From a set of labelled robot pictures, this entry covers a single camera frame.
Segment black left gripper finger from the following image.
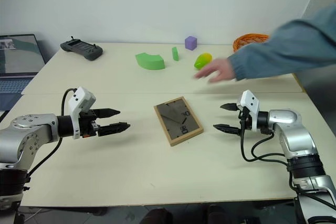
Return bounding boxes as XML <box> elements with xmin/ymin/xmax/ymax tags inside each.
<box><xmin>97</xmin><ymin>121</ymin><xmax>131</xmax><ymax>137</ymax></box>
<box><xmin>94</xmin><ymin>108</ymin><xmax>122</xmax><ymax>120</ymax></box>

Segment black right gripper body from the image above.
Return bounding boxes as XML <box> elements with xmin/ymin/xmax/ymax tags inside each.
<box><xmin>237</xmin><ymin>105</ymin><xmax>253</xmax><ymax>132</ymax></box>

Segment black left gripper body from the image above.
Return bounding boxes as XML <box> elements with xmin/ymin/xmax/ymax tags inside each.
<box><xmin>78</xmin><ymin>108</ymin><xmax>102</xmax><ymax>139</ymax></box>

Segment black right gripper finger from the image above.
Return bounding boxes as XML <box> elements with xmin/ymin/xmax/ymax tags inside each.
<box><xmin>219</xmin><ymin>102</ymin><xmax>239</xmax><ymax>112</ymax></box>
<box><xmin>213</xmin><ymin>123</ymin><xmax>242</xmax><ymax>136</ymax></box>

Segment laptop computer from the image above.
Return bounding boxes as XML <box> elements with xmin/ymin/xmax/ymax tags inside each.
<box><xmin>0</xmin><ymin>34</ymin><xmax>47</xmax><ymax>111</ymax></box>

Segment person's bare hand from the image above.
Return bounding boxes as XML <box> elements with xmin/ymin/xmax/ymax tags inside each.
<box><xmin>193</xmin><ymin>57</ymin><xmax>236</xmax><ymax>83</ymax></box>

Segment wooden framed square clock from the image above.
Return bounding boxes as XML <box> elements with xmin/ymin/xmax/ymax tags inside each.
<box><xmin>153</xmin><ymin>96</ymin><xmax>204</xmax><ymax>147</ymax></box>

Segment yellow green toy mango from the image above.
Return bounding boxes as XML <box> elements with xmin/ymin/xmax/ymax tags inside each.
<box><xmin>194</xmin><ymin>52</ymin><xmax>213</xmax><ymax>71</ymax></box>

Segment green arch foam block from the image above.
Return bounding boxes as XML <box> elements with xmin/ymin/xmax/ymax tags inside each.
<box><xmin>135</xmin><ymin>52</ymin><xmax>166</xmax><ymax>71</ymax></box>

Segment black handheld remote controller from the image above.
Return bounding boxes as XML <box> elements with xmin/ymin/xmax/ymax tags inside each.
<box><xmin>60</xmin><ymin>36</ymin><xmax>103</xmax><ymax>61</ymax></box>

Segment orange woven basket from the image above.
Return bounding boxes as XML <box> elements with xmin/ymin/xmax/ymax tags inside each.
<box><xmin>233</xmin><ymin>33</ymin><xmax>271</xmax><ymax>53</ymax></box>

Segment purple foam cube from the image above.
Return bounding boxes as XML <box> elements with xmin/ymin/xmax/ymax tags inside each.
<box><xmin>184</xmin><ymin>35</ymin><xmax>198</xmax><ymax>51</ymax></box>

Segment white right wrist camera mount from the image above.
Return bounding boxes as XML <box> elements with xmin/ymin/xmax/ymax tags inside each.
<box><xmin>236</xmin><ymin>89</ymin><xmax>261</xmax><ymax>132</ymax></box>

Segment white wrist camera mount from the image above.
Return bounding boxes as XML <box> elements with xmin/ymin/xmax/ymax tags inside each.
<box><xmin>67</xmin><ymin>86</ymin><xmax>97</xmax><ymax>140</ymax></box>
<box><xmin>236</xmin><ymin>89</ymin><xmax>261</xmax><ymax>132</ymax></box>

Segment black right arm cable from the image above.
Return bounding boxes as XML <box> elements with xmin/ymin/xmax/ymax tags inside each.
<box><xmin>239</xmin><ymin>119</ymin><xmax>336</xmax><ymax>210</ymax></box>

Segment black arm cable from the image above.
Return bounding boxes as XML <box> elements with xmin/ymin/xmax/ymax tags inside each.
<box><xmin>26</xmin><ymin>88</ymin><xmax>78</xmax><ymax>179</ymax></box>
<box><xmin>239</xmin><ymin>119</ymin><xmax>336</xmax><ymax>210</ymax></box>

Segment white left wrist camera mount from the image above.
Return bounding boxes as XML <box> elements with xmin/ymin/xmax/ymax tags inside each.
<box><xmin>67</xmin><ymin>86</ymin><xmax>97</xmax><ymax>140</ymax></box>

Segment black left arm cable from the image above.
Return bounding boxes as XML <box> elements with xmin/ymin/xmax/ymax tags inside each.
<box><xmin>26</xmin><ymin>88</ymin><xmax>78</xmax><ymax>179</ymax></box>

